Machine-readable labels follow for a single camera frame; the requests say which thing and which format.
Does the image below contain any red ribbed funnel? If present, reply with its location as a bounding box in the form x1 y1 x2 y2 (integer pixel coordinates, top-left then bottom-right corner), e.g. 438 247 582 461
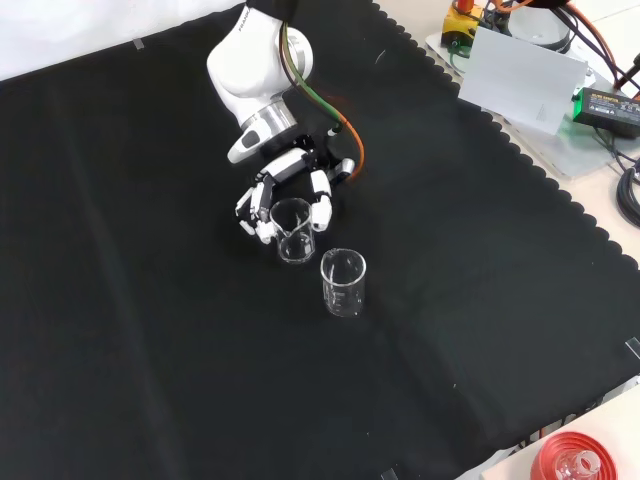
530 430 620 480

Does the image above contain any black cable bundle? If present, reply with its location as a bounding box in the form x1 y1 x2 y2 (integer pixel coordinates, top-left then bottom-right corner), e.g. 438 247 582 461
615 164 640 229

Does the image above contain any small clear glass flask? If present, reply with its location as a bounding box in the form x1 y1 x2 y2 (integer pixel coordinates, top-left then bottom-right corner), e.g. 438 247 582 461
555 449 603 480

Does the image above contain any black cloth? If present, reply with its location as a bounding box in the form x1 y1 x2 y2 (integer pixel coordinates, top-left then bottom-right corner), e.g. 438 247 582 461
0 0 640 480

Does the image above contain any clear glass beaker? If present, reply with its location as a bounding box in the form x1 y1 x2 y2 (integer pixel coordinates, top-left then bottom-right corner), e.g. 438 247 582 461
269 197 317 265
319 248 368 319

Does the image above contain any black power supply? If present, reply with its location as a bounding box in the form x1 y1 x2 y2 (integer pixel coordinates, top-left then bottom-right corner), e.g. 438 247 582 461
569 85 640 140

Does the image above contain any black power cable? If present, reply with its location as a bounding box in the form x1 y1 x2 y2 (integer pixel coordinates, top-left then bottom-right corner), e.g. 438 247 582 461
592 124 640 174

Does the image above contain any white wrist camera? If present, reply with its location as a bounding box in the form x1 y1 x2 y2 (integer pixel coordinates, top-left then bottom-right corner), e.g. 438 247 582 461
227 127 265 164

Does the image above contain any orange cable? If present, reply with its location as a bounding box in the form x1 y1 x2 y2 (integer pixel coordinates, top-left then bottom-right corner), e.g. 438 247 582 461
279 19 366 185
569 0 629 91

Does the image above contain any pale board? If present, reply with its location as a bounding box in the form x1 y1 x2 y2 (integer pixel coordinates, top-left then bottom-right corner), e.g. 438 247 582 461
477 387 640 480

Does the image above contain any yellow stop button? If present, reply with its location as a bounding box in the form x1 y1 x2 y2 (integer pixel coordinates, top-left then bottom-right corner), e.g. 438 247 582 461
442 0 485 46

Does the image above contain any green cable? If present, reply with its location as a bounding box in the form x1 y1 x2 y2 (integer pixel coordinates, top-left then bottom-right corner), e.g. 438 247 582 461
279 19 346 137

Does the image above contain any grey metal base plate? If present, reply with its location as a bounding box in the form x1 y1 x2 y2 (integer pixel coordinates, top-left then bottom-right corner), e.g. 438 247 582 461
424 29 640 181

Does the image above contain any white card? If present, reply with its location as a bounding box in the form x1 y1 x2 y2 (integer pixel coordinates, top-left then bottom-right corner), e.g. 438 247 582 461
457 24 589 137

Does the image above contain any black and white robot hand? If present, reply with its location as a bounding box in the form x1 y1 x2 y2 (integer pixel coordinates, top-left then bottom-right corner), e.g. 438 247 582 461
232 133 357 245

